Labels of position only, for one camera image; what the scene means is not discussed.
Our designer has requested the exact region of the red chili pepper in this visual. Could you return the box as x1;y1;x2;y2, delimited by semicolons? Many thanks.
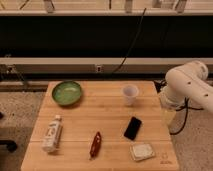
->
90;132;102;158

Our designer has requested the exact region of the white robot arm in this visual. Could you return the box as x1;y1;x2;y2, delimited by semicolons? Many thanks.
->
159;61;213;125

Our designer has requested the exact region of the black phone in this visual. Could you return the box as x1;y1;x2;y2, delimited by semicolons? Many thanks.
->
124;117;142;140

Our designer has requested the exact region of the white square sponge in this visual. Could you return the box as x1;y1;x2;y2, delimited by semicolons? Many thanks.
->
130;143;155;162

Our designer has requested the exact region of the green bowl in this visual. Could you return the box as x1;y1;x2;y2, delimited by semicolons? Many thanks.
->
52;81;82;106

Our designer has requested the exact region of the white plastic bottle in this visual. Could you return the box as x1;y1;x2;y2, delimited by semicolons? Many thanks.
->
42;115;62;153

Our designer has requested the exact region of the black chair base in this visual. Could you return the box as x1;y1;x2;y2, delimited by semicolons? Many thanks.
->
0;112;18;152

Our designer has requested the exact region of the white wall outlet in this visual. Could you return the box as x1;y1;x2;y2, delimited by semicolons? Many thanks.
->
96;66;102;73

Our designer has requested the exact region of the black hanging cable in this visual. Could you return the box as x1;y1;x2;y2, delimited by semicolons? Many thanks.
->
110;7;148;75

